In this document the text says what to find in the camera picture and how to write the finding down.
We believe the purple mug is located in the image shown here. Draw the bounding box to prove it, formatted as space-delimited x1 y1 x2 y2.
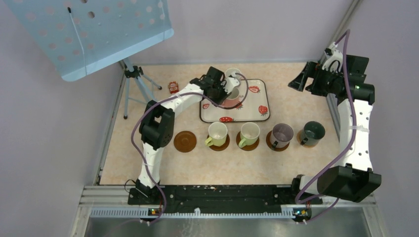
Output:
270 123 294 147

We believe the pale pink mug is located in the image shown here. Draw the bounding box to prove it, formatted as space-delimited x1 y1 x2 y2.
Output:
225 68 242 79

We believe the light green mug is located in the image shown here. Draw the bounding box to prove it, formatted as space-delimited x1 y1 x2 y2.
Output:
238 122 260 148

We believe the salmon pink mug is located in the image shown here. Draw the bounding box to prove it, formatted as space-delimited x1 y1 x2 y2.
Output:
221 88 242 109

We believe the strawberry enamel tray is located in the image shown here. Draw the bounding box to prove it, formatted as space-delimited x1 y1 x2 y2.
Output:
199 79 270 123

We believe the blue perforated board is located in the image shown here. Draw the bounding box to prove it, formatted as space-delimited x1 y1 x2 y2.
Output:
5 0 174 81

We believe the small red toy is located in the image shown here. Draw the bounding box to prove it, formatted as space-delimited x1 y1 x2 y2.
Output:
168 81 179 94

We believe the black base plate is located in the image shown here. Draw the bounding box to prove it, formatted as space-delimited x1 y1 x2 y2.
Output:
127 185 323 215

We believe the white cable duct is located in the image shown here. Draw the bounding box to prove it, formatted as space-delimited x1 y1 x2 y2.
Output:
90 207 295 219

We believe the woven rattan coaster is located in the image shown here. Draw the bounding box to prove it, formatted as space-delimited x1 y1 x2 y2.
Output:
297 129 320 148

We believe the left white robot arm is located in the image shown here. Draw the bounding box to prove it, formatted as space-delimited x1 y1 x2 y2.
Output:
135 67 239 204

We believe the dark green mug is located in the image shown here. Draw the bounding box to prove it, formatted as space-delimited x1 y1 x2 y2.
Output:
298 121 326 148

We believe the light blue tripod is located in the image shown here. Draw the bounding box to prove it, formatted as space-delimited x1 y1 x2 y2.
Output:
122 59 163 120

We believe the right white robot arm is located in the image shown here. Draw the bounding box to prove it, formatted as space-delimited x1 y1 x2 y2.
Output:
289 55 382 203

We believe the yellow green mug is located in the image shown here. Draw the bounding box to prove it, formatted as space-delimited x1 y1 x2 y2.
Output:
205 122 228 147

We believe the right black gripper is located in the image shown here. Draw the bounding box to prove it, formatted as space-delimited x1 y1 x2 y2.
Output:
288 61 343 97

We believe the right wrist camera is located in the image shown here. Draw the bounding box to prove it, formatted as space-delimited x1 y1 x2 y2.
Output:
322 41 343 73

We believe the brown wooden coaster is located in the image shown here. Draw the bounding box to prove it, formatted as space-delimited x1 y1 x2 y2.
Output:
265 131 290 152
173 131 197 153
205 134 230 152
236 132 260 151

